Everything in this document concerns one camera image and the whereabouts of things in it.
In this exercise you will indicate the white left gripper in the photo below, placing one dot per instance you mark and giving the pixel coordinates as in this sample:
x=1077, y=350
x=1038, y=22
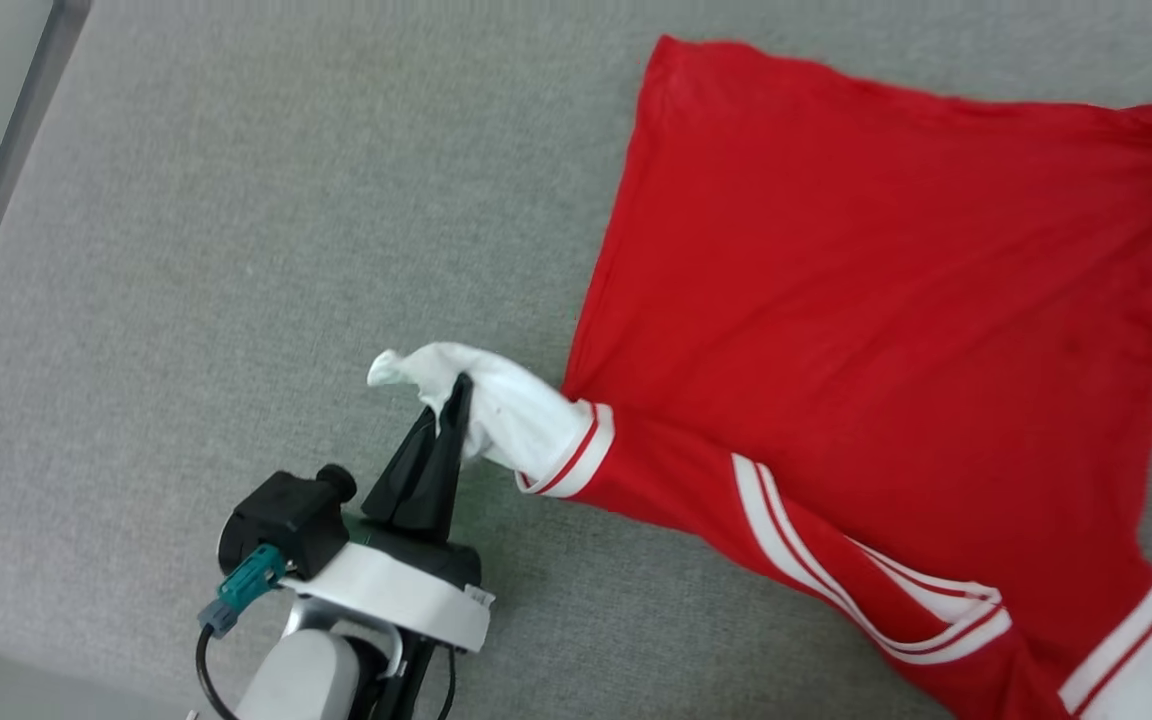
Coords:
x=406, y=595

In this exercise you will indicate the red and white striped garment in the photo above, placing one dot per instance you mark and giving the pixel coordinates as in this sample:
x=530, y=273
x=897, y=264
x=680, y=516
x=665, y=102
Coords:
x=866, y=300

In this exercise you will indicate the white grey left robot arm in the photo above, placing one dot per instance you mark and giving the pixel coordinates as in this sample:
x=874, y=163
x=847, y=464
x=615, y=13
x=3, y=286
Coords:
x=306, y=675

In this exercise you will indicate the teal left camera connector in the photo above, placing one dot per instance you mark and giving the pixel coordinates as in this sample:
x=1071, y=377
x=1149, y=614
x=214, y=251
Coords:
x=248, y=585

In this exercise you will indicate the grey metal frame bar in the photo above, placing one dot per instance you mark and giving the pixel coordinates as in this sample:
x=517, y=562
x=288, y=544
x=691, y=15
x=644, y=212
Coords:
x=1, y=170

